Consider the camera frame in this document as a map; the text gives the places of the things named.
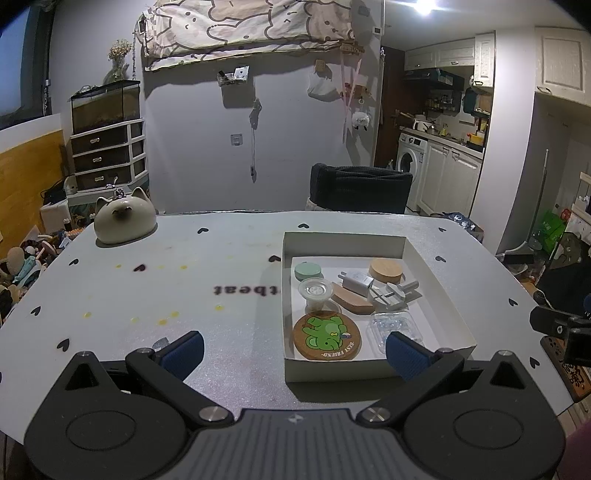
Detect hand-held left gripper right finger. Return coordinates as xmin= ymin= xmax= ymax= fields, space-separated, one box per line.
xmin=358 ymin=331 xmax=548 ymax=428

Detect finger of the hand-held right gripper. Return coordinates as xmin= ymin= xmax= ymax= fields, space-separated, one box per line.
xmin=530 ymin=305 xmax=591 ymax=367

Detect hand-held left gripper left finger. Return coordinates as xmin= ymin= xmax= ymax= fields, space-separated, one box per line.
xmin=44 ymin=330 xmax=234 ymax=428

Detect clear plastic case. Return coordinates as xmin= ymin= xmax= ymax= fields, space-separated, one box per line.
xmin=367 ymin=311 xmax=426 ymax=355

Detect wooden block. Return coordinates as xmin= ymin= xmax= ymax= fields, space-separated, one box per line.
xmin=330 ymin=282 xmax=377 ymax=315

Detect round green elephant coaster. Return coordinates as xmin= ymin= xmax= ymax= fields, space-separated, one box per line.
xmin=292 ymin=311 xmax=361 ymax=361

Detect white charger plug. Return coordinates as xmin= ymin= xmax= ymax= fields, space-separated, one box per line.
xmin=336 ymin=271 xmax=375 ymax=296

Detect round wooden lid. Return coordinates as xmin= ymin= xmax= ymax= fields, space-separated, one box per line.
xmin=368 ymin=258 xmax=406 ymax=284

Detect clear round container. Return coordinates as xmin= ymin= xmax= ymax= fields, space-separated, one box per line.
xmin=298 ymin=278 xmax=339 ymax=315

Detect white cardboard box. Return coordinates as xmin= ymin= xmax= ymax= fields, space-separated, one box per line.
xmin=281 ymin=232 xmax=477 ymax=384

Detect green round tin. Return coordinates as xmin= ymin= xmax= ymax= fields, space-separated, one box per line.
xmin=293 ymin=261 xmax=325 ymax=283

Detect green bag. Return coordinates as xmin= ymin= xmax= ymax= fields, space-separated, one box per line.
xmin=531 ymin=210 xmax=566 ymax=252

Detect blue patterned bag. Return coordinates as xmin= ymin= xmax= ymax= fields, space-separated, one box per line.
xmin=441 ymin=211 xmax=483 ymax=232

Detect cream cat-shaped jar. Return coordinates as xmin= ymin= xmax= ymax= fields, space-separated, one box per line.
xmin=93 ymin=187 xmax=156 ymax=244

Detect white lower kitchen cabinets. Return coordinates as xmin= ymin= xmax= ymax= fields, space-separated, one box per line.
xmin=418 ymin=138 xmax=485 ymax=217

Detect white kitchen cabinets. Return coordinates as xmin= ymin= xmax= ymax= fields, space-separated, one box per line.
xmin=404 ymin=31 xmax=497 ymax=88
xmin=418 ymin=138 xmax=485 ymax=217

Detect black chair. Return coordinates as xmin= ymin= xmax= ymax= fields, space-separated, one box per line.
xmin=309 ymin=163 xmax=414 ymax=215

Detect pile of floor clutter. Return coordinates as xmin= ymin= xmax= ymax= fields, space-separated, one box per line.
xmin=0 ymin=222 xmax=88 ymax=324

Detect white washing machine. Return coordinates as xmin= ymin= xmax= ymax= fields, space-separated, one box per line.
xmin=394 ymin=133 xmax=430 ymax=210

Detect white drawer cabinet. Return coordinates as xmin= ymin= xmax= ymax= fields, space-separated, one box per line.
xmin=69 ymin=117 xmax=148 ymax=192

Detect glass fish tank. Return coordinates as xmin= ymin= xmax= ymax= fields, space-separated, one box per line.
xmin=70 ymin=79 xmax=141 ymax=136

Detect white upper kitchen cabinets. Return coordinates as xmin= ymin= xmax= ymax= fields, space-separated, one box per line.
xmin=404 ymin=31 xmax=497 ymax=88

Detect white hanging bag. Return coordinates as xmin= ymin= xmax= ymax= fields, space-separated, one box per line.
xmin=307 ymin=74 xmax=335 ymax=99

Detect vase of dried flowers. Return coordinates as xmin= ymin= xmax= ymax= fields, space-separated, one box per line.
xmin=102 ymin=39 xmax=132 ymax=85

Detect printed blanket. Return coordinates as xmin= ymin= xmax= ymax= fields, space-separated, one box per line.
xmin=139 ymin=0 xmax=370 ymax=72

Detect window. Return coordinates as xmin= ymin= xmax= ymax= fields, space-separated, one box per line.
xmin=0 ymin=0 xmax=54 ymax=130

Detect hanging wall cable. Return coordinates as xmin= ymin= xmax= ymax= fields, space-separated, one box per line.
xmin=248 ymin=98 xmax=264 ymax=183

